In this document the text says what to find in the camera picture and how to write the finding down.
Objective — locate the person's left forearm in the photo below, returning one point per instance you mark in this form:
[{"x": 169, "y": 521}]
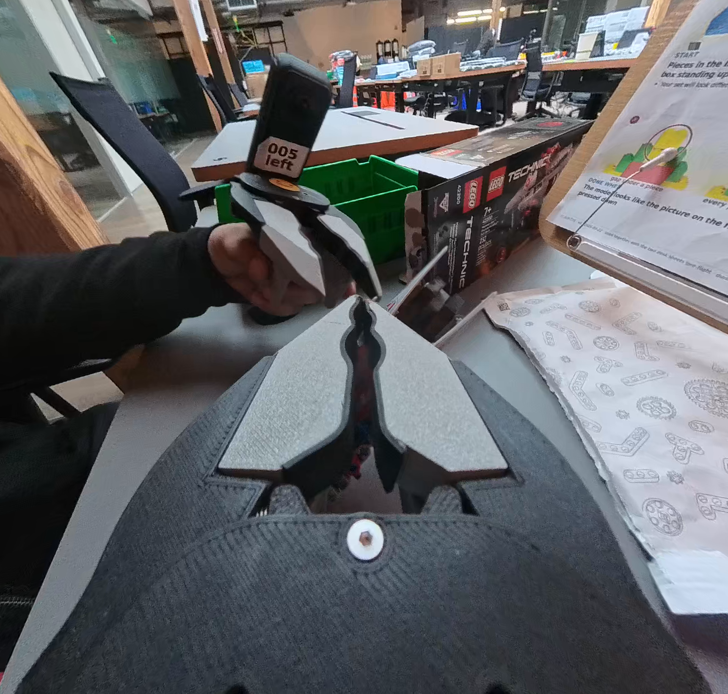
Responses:
[{"x": 85, "y": 301}]

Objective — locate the printed instruction sheet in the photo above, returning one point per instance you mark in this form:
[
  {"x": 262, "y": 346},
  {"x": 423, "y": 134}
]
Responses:
[{"x": 654, "y": 193}]

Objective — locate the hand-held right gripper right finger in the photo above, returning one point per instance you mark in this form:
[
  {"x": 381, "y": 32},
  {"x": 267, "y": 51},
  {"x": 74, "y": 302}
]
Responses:
[{"x": 432, "y": 409}]

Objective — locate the red grey lego vehicle model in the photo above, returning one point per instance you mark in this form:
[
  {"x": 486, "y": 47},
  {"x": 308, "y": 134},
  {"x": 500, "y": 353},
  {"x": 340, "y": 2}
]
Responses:
[{"x": 432, "y": 307}]

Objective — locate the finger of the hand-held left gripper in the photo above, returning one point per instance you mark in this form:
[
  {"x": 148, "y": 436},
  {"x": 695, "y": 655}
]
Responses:
[
  {"x": 352, "y": 245},
  {"x": 290, "y": 239}
]

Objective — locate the long wooden workbench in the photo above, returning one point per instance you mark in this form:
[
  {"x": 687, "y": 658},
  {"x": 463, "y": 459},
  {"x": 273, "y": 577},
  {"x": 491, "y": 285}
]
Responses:
[{"x": 483, "y": 72}]

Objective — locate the brown cardboard box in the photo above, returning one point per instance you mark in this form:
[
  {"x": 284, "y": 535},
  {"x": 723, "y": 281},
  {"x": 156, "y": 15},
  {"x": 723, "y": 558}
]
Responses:
[
  {"x": 447, "y": 64},
  {"x": 425, "y": 67}
]

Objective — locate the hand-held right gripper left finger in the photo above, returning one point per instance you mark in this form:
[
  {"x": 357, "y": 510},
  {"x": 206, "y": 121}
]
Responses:
[{"x": 296, "y": 415}]

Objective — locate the wooden support post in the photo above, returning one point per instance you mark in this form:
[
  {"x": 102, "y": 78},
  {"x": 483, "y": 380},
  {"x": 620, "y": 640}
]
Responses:
[{"x": 185, "y": 23}]

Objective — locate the dark mesh office chair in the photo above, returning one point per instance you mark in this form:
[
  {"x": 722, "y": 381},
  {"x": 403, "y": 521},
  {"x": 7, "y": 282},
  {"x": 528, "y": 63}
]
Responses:
[{"x": 131, "y": 142}]

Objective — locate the instruction sheet on stand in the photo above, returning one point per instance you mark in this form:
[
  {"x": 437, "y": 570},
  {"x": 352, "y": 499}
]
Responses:
[{"x": 603, "y": 108}]

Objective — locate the printed paper bag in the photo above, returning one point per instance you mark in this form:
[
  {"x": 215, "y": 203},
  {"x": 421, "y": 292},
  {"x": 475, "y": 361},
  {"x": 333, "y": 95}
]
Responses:
[{"x": 625, "y": 392}]

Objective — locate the green plastic bin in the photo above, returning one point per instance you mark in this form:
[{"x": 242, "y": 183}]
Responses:
[{"x": 375, "y": 193}]

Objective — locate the white torn paper bag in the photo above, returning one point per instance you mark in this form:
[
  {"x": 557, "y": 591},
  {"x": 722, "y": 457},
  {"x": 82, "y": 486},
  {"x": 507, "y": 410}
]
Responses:
[{"x": 699, "y": 586}]

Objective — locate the black lego set box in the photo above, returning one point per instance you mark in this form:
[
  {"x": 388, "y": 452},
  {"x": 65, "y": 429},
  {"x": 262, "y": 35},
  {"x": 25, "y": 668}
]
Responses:
[{"x": 500, "y": 216}]

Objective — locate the person's left hand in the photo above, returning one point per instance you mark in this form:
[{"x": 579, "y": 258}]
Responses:
[{"x": 239, "y": 262}]

